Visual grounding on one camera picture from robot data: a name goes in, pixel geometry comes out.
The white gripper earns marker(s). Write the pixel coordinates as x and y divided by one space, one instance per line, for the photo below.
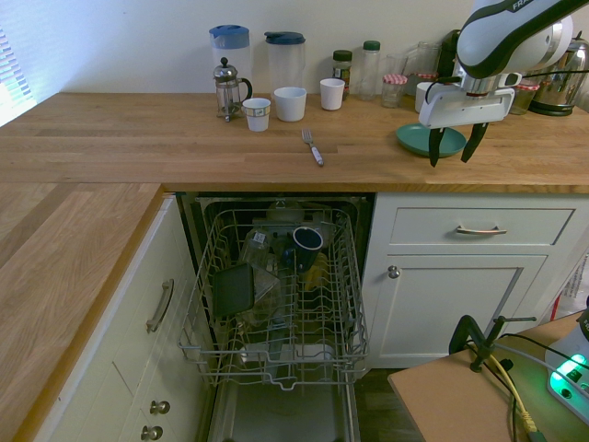
465 106

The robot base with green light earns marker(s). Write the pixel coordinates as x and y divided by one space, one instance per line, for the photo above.
570 368

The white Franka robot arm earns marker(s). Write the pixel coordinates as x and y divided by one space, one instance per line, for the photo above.
488 41

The dishwasher door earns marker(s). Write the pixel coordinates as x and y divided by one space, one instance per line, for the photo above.
280 414

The teal plate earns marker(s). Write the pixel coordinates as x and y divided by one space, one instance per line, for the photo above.
414 138

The white ceramic pot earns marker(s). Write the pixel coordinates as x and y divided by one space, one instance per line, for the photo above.
422 96

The jar with red checked lid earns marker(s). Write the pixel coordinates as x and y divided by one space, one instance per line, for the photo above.
522 99
421 77
394 92

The black bottle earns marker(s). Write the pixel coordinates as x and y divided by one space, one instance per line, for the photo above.
447 55

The large empty glass jar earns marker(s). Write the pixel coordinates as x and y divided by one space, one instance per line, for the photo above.
428 57

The clear drinking glass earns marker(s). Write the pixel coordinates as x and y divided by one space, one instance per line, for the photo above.
396 64

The clear bottle green cap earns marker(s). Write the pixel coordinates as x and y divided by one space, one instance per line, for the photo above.
370 73

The stainless steel kettle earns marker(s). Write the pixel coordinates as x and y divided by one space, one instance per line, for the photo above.
561 78

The small white cup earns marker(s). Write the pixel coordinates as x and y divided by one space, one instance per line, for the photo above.
332 94

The spice jar dark lid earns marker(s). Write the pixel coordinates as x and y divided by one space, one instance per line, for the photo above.
342 69

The round metal cabinet knob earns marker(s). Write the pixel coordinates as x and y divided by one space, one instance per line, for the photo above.
152 433
394 272
160 407

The wide white cup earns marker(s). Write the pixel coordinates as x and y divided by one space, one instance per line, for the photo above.
290 106

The dark blue mug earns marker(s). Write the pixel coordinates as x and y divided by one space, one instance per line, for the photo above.
307 244

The yellow item in rack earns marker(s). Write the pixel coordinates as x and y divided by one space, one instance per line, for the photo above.
317 271

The clear pitcher dark blue lid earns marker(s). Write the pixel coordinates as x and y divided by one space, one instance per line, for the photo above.
285 64

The black clamp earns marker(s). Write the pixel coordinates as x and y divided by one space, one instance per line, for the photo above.
460 331

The patterned paper cup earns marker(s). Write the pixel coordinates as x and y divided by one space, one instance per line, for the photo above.
257 115

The clear glass with label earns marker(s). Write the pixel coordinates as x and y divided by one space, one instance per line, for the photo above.
257 248

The glass French press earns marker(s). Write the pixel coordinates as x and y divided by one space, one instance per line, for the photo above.
226 89

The clear plastic container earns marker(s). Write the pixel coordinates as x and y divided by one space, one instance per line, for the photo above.
267 294

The clear pitcher light blue lid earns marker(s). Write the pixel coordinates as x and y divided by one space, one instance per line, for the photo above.
230 48

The brown wooden board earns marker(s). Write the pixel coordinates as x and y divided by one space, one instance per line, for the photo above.
442 400

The black square container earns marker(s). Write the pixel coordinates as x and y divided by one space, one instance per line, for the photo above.
232 290

